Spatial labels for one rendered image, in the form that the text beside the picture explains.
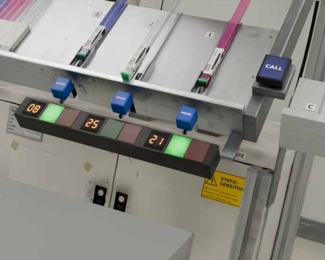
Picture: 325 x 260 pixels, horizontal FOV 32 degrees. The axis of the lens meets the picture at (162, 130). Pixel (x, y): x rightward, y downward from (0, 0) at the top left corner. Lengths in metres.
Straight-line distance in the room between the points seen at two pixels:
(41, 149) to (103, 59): 0.45
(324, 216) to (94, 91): 2.05
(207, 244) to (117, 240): 0.66
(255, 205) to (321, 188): 1.97
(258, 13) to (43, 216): 2.35
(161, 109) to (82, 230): 0.36
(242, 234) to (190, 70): 0.27
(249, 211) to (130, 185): 0.45
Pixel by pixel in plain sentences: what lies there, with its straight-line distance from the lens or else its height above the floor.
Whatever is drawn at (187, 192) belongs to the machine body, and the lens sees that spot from 1.23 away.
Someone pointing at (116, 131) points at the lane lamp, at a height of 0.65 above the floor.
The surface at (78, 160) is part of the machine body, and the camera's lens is 1.33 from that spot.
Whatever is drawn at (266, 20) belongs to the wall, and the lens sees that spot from 2.87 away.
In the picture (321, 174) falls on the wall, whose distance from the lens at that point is 2.84.
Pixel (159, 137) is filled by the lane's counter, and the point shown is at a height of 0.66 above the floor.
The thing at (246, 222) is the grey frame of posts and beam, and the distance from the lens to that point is 0.90.
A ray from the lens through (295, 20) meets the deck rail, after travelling 0.99.
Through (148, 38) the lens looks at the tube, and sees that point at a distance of 0.96.
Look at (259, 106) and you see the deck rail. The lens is 0.86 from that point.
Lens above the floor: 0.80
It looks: 9 degrees down
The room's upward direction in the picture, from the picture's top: 11 degrees clockwise
